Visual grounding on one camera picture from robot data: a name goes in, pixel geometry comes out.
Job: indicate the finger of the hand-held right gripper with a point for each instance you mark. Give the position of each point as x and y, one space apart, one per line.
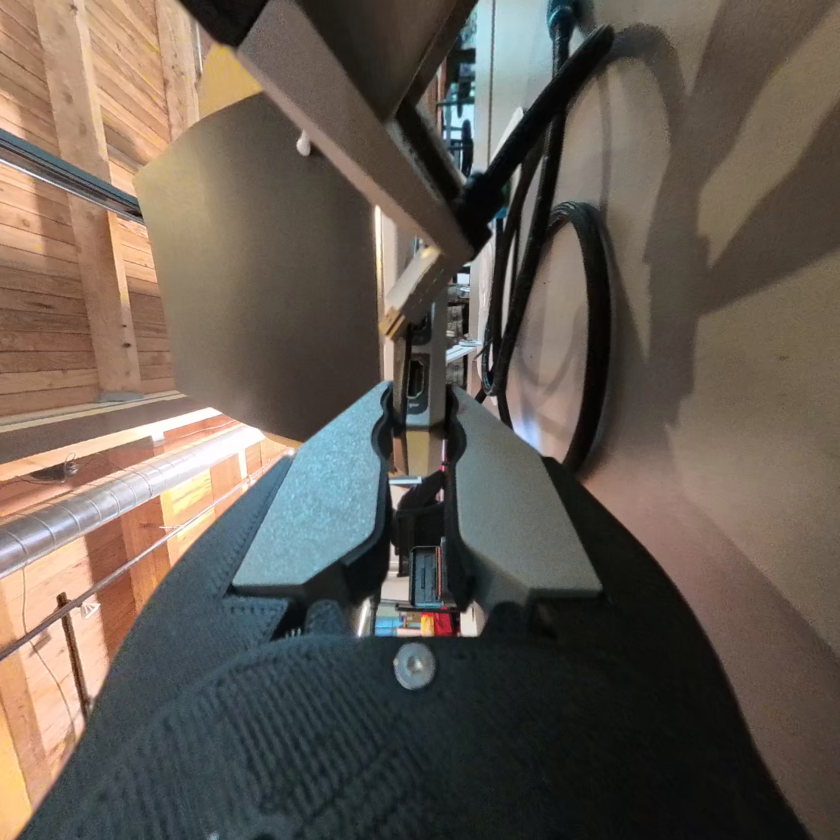
341 79

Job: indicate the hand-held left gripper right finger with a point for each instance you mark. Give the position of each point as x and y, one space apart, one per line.
518 512

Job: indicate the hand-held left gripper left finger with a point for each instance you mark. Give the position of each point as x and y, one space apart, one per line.
308 512

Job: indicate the black hdmi switch box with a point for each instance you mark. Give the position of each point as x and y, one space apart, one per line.
420 420

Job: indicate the wooden board with black panel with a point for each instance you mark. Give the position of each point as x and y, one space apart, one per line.
262 262

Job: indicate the silver ventilation duct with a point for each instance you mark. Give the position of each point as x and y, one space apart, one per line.
98 505

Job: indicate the black ceiling rail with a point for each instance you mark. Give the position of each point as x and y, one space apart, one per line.
65 174

